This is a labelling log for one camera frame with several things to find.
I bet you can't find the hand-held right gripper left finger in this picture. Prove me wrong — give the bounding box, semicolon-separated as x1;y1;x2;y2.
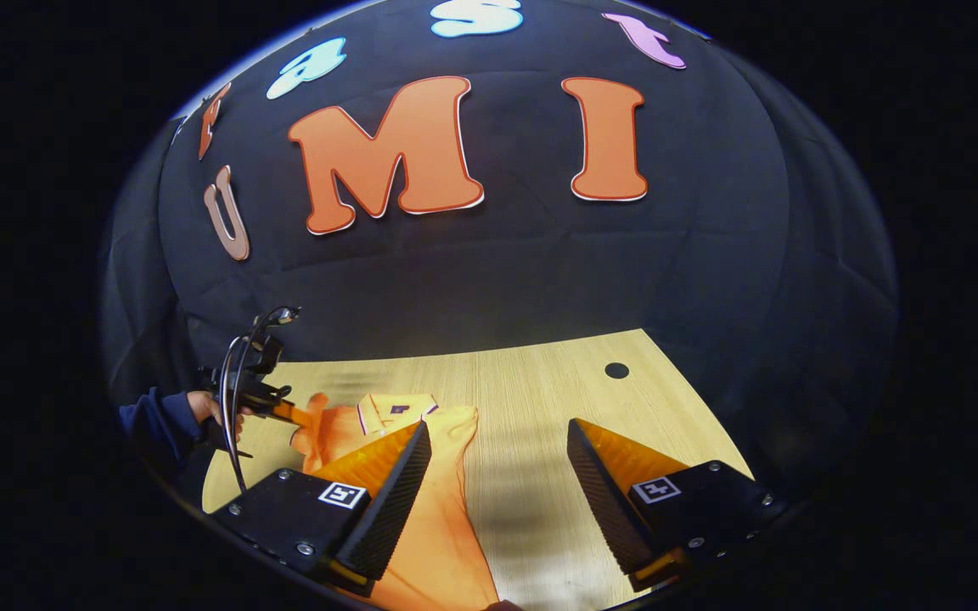
211;420;433;595

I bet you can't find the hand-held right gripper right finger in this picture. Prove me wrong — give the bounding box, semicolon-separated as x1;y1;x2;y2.
566;418;789;593

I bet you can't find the orange T-shirt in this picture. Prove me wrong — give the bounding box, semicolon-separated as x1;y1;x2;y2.
289;392;500;611

